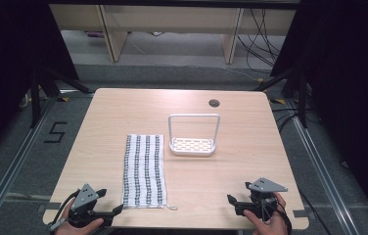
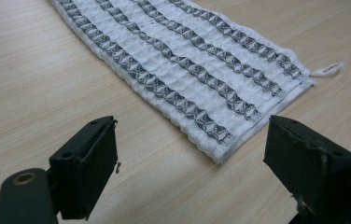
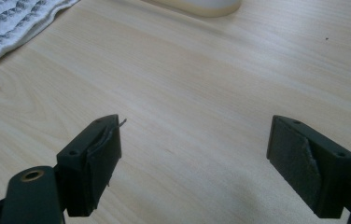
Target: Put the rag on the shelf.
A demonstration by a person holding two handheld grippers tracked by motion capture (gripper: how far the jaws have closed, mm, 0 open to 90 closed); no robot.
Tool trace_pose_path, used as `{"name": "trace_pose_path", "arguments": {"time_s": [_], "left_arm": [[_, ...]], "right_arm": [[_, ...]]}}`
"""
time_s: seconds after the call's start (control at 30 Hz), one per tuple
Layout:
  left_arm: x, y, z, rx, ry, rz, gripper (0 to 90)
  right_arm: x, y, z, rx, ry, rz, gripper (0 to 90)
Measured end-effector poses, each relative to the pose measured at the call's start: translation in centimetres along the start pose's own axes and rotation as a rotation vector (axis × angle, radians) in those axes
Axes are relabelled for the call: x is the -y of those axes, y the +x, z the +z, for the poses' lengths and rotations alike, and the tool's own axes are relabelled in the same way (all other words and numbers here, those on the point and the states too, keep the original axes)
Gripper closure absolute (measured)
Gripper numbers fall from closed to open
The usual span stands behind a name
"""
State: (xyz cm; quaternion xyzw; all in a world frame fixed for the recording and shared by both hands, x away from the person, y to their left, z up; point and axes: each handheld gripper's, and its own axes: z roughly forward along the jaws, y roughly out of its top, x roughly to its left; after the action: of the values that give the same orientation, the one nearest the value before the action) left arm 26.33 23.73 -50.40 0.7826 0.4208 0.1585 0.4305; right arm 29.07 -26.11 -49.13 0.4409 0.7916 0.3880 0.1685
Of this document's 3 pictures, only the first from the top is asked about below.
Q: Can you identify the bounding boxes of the black floor cable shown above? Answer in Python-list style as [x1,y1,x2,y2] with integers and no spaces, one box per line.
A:
[297,187,334,235]

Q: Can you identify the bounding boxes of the checkered white dish towel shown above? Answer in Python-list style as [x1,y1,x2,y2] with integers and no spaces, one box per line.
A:
[120,133,178,212]

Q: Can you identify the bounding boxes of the black floor cables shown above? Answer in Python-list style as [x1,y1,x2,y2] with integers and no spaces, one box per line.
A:
[271,107,303,133]

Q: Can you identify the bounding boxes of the black wrist strap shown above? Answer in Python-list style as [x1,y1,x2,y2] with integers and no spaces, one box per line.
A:
[274,195,294,235]

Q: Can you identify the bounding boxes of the white floor cable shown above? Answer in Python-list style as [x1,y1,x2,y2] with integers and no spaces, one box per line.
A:
[218,64,262,83]

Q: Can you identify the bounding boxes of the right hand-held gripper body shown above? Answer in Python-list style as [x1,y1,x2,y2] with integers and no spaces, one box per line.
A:
[235,177,289,220]

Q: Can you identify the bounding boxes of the person's left hand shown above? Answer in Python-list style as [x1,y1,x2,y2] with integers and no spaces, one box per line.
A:
[54,198,106,235]

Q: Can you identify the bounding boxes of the black metal stand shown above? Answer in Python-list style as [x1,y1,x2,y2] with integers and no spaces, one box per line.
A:
[253,64,311,129]
[27,64,96,129]

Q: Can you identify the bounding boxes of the white rack with handle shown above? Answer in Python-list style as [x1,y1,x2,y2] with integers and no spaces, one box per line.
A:
[167,113,221,158]

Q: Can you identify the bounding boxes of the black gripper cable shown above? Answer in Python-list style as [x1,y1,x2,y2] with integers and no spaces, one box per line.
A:
[46,189,82,233]

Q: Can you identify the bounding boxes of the person's right hand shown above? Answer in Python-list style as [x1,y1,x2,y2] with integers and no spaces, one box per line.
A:
[242,191,290,235]

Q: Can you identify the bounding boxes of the bundle of black cables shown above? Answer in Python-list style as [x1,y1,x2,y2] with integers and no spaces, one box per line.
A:
[236,8,287,71]

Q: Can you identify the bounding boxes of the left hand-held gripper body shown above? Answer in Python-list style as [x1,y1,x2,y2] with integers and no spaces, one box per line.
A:
[67,183,115,229]

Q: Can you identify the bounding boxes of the dark curtain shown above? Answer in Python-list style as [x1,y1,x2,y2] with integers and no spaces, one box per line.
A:
[269,0,368,226]
[0,0,80,166]

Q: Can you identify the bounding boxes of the metal floor rail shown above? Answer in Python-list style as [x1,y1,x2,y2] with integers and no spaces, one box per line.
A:
[289,97,360,235]
[0,97,58,235]

